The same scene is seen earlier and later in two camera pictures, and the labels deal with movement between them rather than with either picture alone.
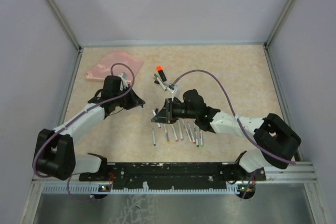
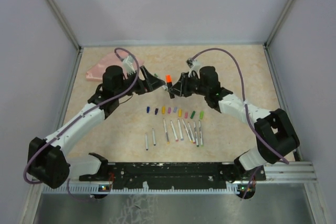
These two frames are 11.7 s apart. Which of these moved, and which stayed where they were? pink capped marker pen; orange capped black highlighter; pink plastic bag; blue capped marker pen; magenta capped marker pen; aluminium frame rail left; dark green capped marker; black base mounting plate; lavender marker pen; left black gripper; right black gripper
Moved: orange capped black highlighter; right black gripper; blue capped marker pen; left black gripper
Stayed: black base mounting plate; magenta capped marker pen; lavender marker pen; dark green capped marker; pink plastic bag; aluminium frame rail left; pink capped marker pen
